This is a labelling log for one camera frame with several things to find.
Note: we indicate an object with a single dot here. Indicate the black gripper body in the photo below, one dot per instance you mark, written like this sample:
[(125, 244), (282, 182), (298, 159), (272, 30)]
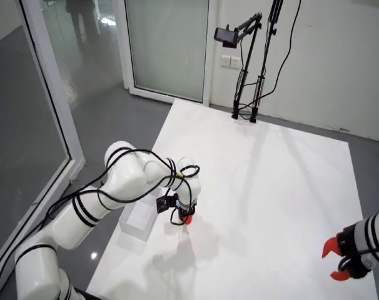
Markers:
[(187, 211), (353, 250)]

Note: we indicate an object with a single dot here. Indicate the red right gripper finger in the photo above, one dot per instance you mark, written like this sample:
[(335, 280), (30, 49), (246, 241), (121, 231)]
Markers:
[(331, 245), (187, 221)]

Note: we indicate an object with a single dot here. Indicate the white cardboard bin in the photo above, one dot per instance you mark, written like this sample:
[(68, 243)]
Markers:
[(136, 231)]

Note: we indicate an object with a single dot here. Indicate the black phone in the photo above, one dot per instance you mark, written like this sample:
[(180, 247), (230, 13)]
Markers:
[(225, 36)]

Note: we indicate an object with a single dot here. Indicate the black boom stand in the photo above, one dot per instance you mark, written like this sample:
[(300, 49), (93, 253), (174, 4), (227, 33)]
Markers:
[(247, 23), (272, 18)]

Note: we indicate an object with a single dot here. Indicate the person in dark clothes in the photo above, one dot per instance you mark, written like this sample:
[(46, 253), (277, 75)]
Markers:
[(78, 18)]

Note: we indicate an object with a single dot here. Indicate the white glass door frame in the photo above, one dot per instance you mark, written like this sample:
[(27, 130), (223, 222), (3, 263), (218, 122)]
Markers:
[(208, 62)]

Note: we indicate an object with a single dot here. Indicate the white wall switch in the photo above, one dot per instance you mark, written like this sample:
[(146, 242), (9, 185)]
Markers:
[(225, 61)]

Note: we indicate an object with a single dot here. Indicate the white wall socket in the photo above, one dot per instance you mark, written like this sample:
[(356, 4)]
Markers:
[(235, 62)]

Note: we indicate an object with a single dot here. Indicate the aluminium glass partition frame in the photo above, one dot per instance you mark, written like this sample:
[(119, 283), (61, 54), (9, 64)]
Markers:
[(56, 93)]

